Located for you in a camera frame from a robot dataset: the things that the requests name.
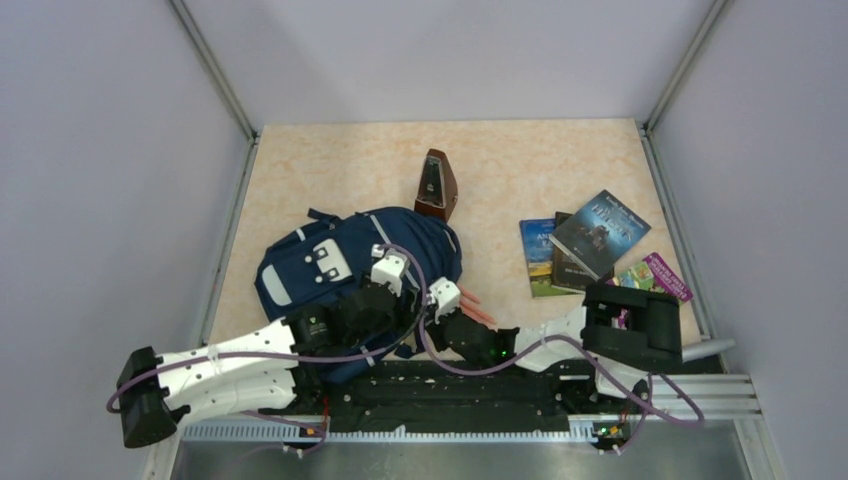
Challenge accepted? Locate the navy blue student backpack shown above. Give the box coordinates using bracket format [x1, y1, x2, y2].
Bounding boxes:
[255, 207, 462, 359]

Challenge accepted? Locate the dark blue fantasy book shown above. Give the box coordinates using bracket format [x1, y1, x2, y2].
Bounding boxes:
[549, 190, 652, 280]

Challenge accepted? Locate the purple colourful children's book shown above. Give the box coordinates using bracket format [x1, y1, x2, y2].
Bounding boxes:
[607, 252, 694, 304]

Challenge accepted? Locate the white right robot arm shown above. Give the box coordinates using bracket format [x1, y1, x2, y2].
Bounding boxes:
[431, 285, 688, 412]

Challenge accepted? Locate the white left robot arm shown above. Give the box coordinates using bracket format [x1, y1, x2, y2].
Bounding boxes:
[107, 283, 420, 449]

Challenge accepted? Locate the pink pen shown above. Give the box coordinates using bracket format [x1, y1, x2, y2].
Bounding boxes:
[459, 286, 481, 304]
[461, 303, 497, 327]

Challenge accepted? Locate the dark brown book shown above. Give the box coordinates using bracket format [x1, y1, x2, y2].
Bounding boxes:
[551, 246, 615, 292]

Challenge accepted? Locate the blue green landscape book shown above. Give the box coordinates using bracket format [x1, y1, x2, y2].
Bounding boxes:
[519, 218, 576, 299]

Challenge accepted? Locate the brown wooden metronome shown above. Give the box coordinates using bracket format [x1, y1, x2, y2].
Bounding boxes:
[414, 149, 458, 223]

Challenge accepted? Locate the grey metal tube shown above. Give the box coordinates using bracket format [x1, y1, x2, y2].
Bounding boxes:
[681, 338, 737, 363]

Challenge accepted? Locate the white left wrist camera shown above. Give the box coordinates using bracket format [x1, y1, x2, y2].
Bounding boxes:
[369, 245, 409, 297]

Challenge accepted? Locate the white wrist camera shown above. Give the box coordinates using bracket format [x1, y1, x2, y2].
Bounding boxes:
[428, 277, 462, 324]
[369, 245, 409, 297]

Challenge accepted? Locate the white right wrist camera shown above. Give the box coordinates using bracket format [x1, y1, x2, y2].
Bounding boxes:
[428, 277, 462, 324]

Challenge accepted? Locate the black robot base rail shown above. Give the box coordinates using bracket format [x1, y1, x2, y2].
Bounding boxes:
[257, 360, 642, 434]

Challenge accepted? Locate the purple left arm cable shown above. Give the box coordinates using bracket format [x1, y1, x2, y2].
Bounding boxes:
[105, 243, 432, 458]

